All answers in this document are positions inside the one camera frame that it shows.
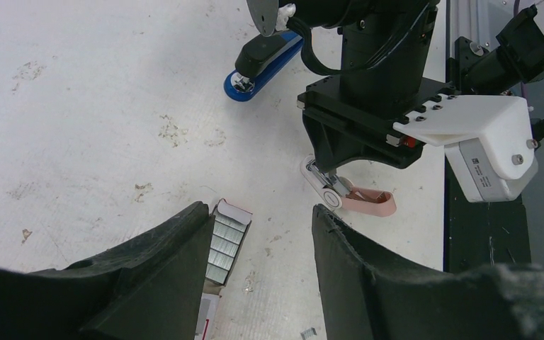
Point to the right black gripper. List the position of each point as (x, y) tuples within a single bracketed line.
[(343, 129)]

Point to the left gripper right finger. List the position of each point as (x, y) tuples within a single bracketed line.
[(370, 292)]

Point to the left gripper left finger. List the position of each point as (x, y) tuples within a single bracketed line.
[(149, 287)]

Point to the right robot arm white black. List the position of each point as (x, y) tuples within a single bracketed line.
[(370, 57)]

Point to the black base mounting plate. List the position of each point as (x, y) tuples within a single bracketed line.
[(477, 234)]

